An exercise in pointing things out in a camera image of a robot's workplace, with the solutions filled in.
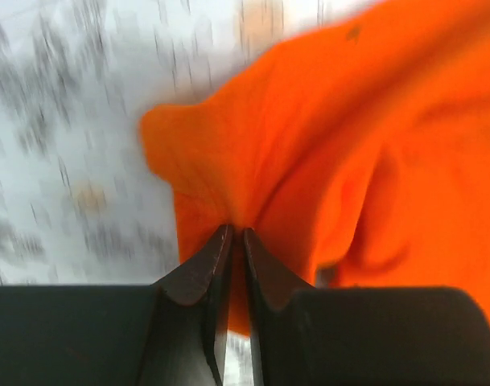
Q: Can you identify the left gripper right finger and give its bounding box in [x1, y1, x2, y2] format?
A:
[243, 228, 321, 385]

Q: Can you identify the orange t shirt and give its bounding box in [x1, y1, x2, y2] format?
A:
[140, 1, 490, 321]

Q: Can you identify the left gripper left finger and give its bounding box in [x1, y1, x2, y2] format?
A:
[138, 224, 233, 386]

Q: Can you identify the floral patterned table mat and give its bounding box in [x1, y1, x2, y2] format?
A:
[0, 1, 373, 385]

